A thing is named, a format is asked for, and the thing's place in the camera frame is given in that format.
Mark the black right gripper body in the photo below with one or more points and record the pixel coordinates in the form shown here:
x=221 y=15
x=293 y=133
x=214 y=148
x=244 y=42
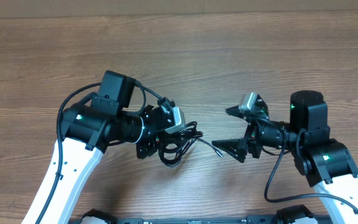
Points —
x=255 y=142

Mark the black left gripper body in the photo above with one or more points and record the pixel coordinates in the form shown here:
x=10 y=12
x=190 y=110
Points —
x=146 y=144

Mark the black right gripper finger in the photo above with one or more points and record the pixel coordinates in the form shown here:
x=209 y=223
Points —
x=239 y=111
x=237 y=148

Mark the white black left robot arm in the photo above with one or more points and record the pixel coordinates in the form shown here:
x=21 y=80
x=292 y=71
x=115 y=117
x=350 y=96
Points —
x=84 y=132

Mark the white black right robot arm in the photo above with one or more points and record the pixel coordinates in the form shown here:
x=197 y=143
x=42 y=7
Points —
x=326 y=163

